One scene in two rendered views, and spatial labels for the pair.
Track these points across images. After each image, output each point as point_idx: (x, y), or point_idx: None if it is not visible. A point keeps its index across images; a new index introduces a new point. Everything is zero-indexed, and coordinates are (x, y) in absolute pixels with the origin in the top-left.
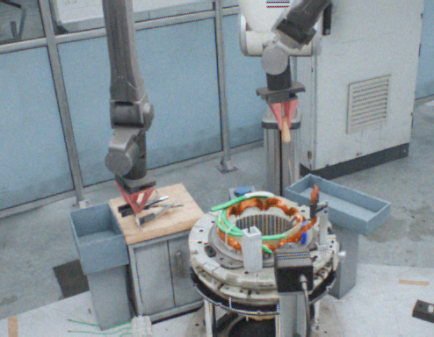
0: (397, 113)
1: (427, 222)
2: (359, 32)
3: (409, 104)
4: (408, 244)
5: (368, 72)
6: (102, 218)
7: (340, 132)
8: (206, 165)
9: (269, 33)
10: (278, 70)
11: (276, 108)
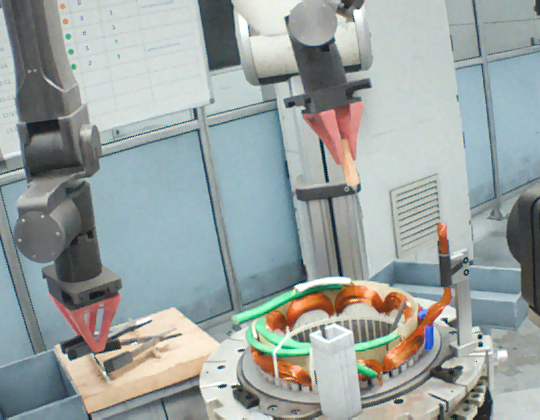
0: (453, 223)
1: (519, 349)
2: (390, 121)
3: (465, 210)
4: (504, 381)
5: (410, 173)
6: (47, 380)
7: (389, 257)
8: (215, 333)
9: (287, 35)
10: (323, 37)
11: (327, 119)
